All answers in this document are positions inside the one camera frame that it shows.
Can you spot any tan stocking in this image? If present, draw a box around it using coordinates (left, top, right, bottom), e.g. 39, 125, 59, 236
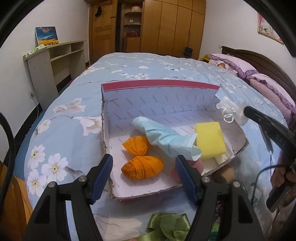
212, 164, 235, 184

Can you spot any green satin ribbon bow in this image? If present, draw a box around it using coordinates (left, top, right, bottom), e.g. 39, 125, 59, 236
135, 213, 191, 241

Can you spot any white plastic bag with rings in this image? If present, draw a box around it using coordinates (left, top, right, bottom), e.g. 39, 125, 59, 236
216, 96, 249, 126

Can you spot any pink round soft object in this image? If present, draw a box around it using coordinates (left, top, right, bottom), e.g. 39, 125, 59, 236
170, 159, 204, 182

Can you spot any right hand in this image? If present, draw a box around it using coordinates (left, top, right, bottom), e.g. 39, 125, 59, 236
270, 150, 293, 209

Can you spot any lower orange cloth bundle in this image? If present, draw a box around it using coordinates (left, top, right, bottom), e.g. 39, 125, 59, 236
121, 156, 164, 180

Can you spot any orange cloth bundle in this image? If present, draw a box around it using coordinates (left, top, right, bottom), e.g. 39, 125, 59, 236
122, 136, 151, 156
121, 156, 164, 180

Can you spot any upper orange cloth bundle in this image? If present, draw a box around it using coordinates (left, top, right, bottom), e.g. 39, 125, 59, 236
122, 136, 151, 156

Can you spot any light blue face mask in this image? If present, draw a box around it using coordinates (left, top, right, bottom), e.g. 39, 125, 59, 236
132, 116, 201, 161

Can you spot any yellow sponge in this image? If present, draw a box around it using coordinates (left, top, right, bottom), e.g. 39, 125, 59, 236
195, 121, 226, 160

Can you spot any pink cardboard box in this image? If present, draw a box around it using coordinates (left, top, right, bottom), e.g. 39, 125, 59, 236
101, 80, 248, 200

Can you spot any dark wooden headboard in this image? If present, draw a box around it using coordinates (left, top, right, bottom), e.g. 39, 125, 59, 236
222, 46, 295, 101

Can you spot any pink ruffled pillow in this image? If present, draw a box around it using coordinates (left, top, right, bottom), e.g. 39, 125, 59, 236
208, 54, 259, 79

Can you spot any white shelf desk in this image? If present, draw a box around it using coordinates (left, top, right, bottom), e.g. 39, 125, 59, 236
23, 41, 86, 110

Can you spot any black bag by wardrobe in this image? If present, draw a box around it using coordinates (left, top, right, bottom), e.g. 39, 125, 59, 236
183, 47, 193, 57

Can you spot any wooden door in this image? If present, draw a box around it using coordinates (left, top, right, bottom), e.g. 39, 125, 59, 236
89, 1, 118, 64

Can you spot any blue landscape picture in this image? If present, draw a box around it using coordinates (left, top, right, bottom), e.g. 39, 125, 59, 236
35, 27, 59, 46

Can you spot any wooden wardrobe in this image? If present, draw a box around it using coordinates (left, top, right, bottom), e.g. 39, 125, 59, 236
115, 0, 206, 59

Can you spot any framed wall picture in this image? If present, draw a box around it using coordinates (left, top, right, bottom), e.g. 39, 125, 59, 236
257, 13, 284, 45

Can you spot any black cable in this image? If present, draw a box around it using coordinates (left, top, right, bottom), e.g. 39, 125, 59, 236
0, 112, 16, 207

